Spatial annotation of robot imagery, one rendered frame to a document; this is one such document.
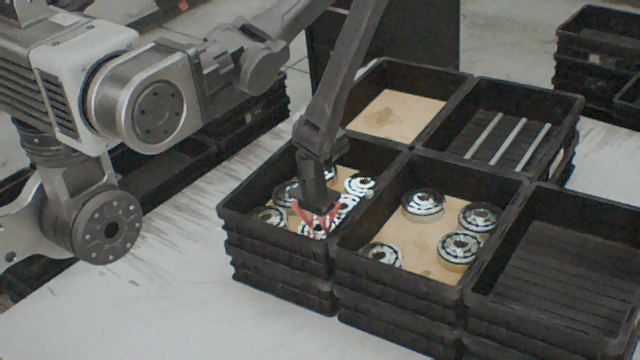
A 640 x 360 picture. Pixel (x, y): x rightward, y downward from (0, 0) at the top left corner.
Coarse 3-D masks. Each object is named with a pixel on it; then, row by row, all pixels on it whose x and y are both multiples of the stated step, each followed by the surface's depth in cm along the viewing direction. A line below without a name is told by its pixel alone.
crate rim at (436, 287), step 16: (448, 160) 179; (496, 176) 173; (512, 176) 171; (512, 208) 162; (352, 224) 163; (496, 224) 158; (336, 240) 159; (336, 256) 157; (352, 256) 155; (480, 256) 151; (384, 272) 152; (400, 272) 149; (464, 272) 148; (432, 288) 147; (448, 288) 145
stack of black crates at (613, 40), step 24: (576, 24) 315; (600, 24) 319; (624, 24) 312; (576, 48) 301; (600, 48) 295; (624, 48) 287; (576, 72) 307; (600, 72) 300; (624, 72) 292; (600, 96) 304
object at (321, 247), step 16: (288, 144) 190; (384, 144) 186; (272, 160) 186; (400, 160) 180; (384, 176) 176; (224, 208) 171; (352, 208) 167; (240, 224) 169; (256, 224) 166; (272, 224) 165; (288, 240) 163; (304, 240) 160
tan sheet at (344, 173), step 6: (342, 168) 197; (348, 168) 197; (342, 174) 195; (348, 174) 195; (342, 180) 193; (336, 186) 191; (342, 186) 191; (342, 192) 189; (270, 204) 188; (288, 216) 183; (294, 216) 183; (306, 216) 183; (294, 222) 181; (300, 222) 181; (294, 228) 179
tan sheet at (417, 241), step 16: (400, 208) 182; (448, 208) 180; (384, 224) 177; (400, 224) 177; (416, 224) 176; (432, 224) 176; (448, 224) 175; (384, 240) 173; (400, 240) 172; (416, 240) 172; (432, 240) 171; (416, 256) 168; (432, 256) 167; (416, 272) 163; (432, 272) 163; (448, 272) 163
